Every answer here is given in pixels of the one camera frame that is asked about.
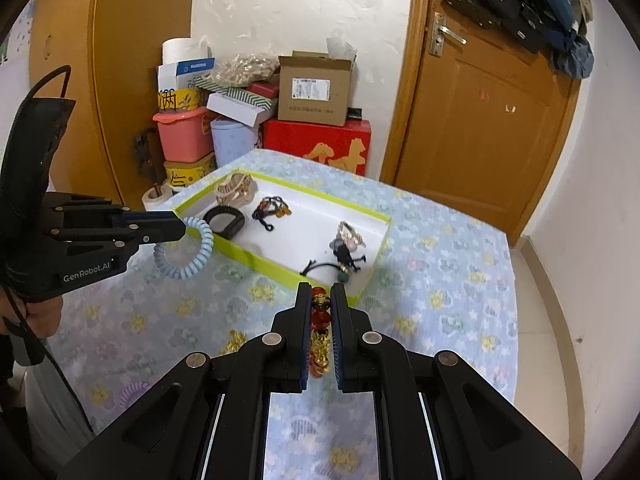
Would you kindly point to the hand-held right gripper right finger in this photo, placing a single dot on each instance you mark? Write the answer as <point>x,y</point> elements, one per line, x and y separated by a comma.
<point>337,340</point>

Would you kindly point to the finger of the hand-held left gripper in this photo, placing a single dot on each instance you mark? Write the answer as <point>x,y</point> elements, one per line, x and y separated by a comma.
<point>150,216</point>
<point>160,232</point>

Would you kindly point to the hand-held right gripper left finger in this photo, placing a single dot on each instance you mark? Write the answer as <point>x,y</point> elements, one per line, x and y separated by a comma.
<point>302,340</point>

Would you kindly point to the black wrist band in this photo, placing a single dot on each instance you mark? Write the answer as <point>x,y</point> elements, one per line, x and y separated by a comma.
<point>239,224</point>

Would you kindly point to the beige large hair claw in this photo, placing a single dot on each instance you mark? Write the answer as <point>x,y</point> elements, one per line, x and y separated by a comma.
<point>235,187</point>

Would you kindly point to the lime green shallow box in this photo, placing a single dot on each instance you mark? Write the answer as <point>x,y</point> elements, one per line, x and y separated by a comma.
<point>260,262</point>

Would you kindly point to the person's left hand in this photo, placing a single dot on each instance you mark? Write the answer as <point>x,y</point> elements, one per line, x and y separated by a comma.
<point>40,317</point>

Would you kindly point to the narrow white paper roll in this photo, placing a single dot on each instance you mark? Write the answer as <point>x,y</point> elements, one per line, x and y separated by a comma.
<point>150,200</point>

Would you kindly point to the large yellow tin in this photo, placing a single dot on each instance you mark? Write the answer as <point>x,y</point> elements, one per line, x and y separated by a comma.
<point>190,172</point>

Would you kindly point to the dark brown hanging ornament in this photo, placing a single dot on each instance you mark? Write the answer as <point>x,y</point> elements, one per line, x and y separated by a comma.
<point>147,155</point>

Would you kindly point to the pink plastic basket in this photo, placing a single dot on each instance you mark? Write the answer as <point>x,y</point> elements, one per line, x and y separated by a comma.
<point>182,137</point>

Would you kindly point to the lavender plastic bin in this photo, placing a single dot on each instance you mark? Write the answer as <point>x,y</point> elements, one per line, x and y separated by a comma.
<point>232,145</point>

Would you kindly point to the blue floral tablecloth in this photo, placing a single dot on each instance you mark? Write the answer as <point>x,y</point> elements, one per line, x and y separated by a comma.
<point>440,285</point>

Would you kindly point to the small yellow tin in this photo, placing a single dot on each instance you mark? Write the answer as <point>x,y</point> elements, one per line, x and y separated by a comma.
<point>180,100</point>

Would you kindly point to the white flat box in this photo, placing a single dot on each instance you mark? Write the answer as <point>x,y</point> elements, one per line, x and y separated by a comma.
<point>235,110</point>

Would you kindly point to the wooden wardrobe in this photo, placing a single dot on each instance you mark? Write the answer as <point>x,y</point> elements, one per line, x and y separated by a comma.
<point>125,60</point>

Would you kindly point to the white and blue carton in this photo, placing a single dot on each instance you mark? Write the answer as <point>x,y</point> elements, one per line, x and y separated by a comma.
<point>187,75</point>

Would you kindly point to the green striped box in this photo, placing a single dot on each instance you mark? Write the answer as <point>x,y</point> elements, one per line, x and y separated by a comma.
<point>240,96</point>

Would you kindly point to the red gift box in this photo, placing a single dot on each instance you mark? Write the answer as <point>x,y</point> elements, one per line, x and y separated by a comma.
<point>285,137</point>

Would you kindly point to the wide white paper roll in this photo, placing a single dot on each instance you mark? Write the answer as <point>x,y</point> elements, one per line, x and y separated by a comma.
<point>182,52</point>

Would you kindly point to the dark red box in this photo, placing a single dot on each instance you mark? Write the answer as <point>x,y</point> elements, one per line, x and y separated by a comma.
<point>265,90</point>

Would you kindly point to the gold beaded bag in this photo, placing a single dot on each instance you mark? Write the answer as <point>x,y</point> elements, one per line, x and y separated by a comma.
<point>247,67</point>

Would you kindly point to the brown cardboard box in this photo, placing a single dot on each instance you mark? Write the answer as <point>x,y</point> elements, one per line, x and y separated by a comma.
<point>312,95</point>

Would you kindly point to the person's left leg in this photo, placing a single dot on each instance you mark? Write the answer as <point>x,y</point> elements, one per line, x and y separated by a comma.
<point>50,410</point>

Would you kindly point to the small black box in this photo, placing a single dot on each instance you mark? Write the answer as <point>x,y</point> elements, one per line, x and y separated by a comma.
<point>355,114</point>

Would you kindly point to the brown wooden door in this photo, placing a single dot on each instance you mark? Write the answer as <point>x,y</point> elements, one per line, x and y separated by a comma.
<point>480,150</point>

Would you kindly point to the clear plastic bag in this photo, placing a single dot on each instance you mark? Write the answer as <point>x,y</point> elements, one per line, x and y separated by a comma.
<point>342,47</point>

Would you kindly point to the blue denim garment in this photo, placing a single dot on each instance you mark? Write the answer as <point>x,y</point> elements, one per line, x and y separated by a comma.
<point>570,45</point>

